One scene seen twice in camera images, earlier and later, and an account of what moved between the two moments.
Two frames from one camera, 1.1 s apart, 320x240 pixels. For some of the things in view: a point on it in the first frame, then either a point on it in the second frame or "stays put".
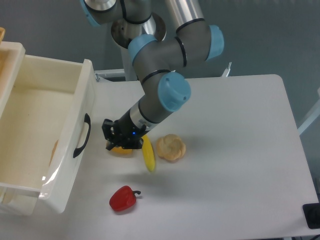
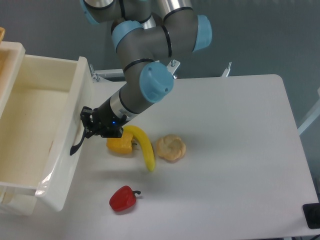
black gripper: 122,130 to 102,117
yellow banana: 148,152 stays put
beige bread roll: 170,146 stays put
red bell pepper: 123,198 stays put
